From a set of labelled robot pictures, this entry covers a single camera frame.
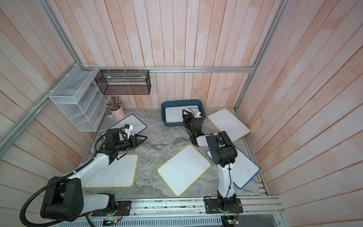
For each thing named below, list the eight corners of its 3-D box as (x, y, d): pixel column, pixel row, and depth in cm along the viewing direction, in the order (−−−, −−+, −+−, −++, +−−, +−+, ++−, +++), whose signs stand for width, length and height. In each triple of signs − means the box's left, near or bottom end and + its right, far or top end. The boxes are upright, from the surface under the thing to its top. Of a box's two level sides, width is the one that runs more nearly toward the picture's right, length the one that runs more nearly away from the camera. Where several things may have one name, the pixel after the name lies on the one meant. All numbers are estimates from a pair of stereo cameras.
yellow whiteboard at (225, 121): (231, 143, 103) (232, 141, 102) (207, 117, 119) (207, 115, 118) (249, 132, 109) (250, 131, 108) (224, 109, 125) (224, 107, 124)
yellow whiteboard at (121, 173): (104, 187, 82) (88, 178, 68) (110, 167, 90) (97, 154, 76) (133, 187, 82) (124, 178, 68) (137, 167, 90) (129, 154, 76)
